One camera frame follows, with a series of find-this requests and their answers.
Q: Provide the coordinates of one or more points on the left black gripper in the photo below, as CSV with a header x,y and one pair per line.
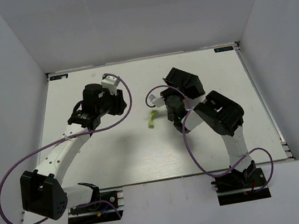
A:
x,y
120,104

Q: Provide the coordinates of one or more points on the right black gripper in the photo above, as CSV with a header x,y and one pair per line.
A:
x,y
171,113

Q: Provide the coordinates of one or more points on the green arch block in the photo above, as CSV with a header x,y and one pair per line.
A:
x,y
153,115

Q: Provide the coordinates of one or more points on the black plastic box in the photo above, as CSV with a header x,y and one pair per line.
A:
x,y
189,84

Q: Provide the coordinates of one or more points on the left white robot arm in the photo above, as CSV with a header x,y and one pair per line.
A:
x,y
42,190

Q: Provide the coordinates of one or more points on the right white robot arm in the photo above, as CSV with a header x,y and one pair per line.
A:
x,y
224,117

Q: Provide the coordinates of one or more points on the left blue corner label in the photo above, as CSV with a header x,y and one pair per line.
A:
x,y
58,77

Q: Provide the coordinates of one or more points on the blue corner label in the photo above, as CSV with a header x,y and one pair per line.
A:
x,y
58,77
223,49

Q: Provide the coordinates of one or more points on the right blue corner label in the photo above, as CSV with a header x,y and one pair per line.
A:
x,y
223,49

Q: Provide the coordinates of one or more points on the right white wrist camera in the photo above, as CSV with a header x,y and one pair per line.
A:
x,y
156,101

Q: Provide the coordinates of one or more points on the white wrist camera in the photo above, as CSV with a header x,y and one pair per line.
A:
x,y
111,83
156,101

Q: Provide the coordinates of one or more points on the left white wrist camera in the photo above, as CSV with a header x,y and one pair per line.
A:
x,y
111,83

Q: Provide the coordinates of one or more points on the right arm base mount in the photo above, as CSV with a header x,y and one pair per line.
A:
x,y
231,190

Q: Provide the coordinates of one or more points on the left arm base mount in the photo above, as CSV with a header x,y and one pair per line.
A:
x,y
109,208

